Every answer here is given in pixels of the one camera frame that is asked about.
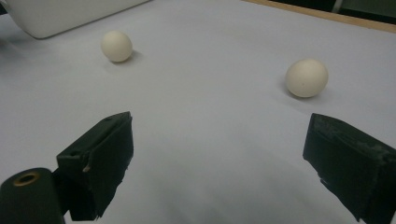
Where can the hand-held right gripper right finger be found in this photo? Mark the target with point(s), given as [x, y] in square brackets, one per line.
[351, 168]

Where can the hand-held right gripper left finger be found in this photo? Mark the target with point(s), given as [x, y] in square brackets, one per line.
[99, 161]

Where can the white egg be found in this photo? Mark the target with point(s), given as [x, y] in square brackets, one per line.
[306, 77]
[116, 46]

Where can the white rectangular plastic container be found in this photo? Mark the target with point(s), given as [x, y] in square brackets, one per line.
[62, 15]

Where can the white table cover sheet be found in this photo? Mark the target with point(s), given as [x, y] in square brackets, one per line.
[202, 93]

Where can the white metal stand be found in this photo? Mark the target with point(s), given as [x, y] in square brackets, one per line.
[337, 6]

